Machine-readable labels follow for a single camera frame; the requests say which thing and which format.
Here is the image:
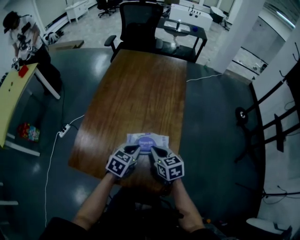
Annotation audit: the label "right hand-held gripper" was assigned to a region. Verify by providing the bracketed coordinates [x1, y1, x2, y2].
[150, 146, 185, 186]

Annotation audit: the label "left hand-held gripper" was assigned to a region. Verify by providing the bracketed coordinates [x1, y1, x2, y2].
[105, 144, 142, 180]

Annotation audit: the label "wet wipes pack purple lid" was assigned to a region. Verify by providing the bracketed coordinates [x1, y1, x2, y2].
[126, 132, 170, 154]

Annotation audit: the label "person's left forearm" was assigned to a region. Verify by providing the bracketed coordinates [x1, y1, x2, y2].
[72, 172, 118, 232]

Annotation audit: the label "person's right forearm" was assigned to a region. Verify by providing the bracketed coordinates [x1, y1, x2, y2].
[170, 179, 206, 233]

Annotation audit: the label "person's dark clothing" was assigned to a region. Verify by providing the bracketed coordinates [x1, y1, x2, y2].
[38, 187, 237, 240]

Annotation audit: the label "white power strip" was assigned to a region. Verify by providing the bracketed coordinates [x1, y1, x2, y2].
[58, 124, 71, 138]

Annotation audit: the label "colourful packet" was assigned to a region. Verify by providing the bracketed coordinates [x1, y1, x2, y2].
[17, 122, 41, 143]

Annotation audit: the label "black metal stand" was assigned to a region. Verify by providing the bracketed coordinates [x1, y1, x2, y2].
[234, 41, 300, 165]

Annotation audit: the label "black mesh office chair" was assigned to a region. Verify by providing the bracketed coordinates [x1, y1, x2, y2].
[104, 1, 165, 63]

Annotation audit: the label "flat cardboard box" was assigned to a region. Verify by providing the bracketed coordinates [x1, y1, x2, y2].
[47, 40, 85, 51]

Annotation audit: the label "black metal table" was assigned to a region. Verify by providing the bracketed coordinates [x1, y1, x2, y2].
[156, 17, 208, 63]

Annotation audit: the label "white tray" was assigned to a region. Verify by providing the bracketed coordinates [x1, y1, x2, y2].
[164, 20, 191, 33]

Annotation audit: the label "white curved object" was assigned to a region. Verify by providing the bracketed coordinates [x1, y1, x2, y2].
[246, 217, 293, 240]

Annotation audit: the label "light wooden desk white legs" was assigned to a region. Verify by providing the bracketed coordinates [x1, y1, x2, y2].
[0, 62, 61, 157]

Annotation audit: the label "red flat item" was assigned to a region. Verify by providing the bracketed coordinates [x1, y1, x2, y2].
[18, 65, 30, 78]

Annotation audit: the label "white device with black parts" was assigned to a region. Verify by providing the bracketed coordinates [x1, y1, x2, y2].
[43, 31, 60, 45]

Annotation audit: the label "white low cabinet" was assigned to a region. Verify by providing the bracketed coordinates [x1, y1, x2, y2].
[168, 3, 214, 31]

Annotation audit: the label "black swivel chair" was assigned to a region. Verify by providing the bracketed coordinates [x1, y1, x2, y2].
[96, 0, 118, 18]

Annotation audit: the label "thin white cable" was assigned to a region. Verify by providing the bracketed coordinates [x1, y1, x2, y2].
[186, 73, 223, 83]

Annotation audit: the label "long white power cable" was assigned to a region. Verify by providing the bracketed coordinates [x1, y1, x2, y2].
[44, 114, 85, 228]

